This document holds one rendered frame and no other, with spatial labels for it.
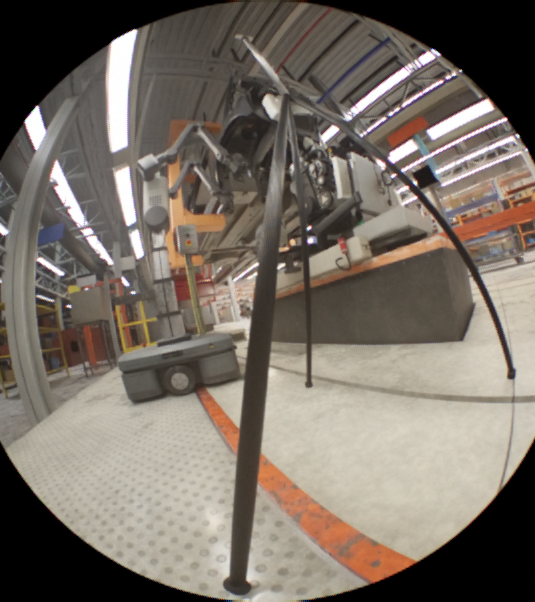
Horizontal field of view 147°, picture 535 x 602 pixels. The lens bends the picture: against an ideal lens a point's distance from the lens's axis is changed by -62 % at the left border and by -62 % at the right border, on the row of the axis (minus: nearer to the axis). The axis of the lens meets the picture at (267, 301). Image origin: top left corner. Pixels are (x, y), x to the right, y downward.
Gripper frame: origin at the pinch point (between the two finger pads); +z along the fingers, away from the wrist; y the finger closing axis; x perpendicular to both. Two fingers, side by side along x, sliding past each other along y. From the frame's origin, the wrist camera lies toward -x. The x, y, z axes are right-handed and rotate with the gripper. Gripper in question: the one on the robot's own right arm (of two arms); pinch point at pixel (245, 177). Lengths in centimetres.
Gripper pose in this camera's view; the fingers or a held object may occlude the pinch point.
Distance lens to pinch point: 146.4
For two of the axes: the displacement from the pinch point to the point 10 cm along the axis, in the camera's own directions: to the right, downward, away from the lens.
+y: -3.3, 1.2, 9.4
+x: -6.8, 6.5, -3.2
